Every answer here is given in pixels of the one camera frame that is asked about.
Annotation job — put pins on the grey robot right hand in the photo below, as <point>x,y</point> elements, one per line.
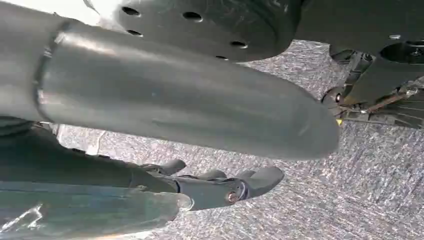
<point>185,99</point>

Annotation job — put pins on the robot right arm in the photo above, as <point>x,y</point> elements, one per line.
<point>20,66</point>

